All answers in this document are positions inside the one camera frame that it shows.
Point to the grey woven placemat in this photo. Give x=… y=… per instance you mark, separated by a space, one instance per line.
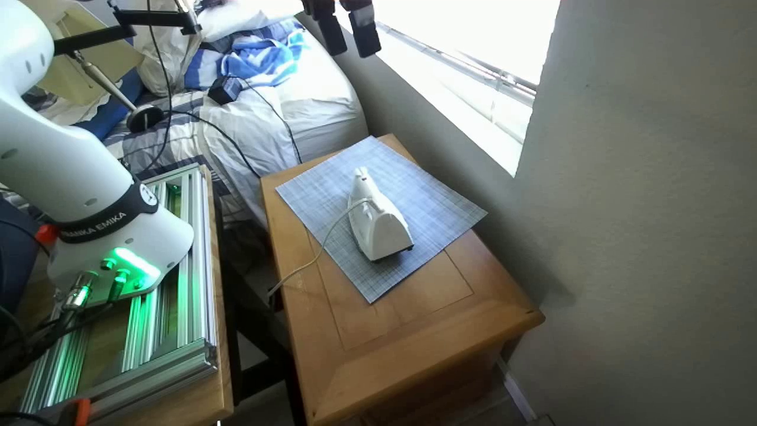
x=434 y=211

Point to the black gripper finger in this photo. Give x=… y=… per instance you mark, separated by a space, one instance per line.
x=332 y=35
x=364 y=29

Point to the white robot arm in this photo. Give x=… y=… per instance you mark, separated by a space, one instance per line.
x=113 y=235

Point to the blue white striped cloth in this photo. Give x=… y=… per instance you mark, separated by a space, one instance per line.
x=264 y=58

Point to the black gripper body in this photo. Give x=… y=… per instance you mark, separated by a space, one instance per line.
x=328 y=8

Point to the wooden side table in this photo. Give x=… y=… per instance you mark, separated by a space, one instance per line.
x=436 y=333

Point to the white bed with bedding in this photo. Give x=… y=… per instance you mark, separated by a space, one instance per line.
x=242 y=133

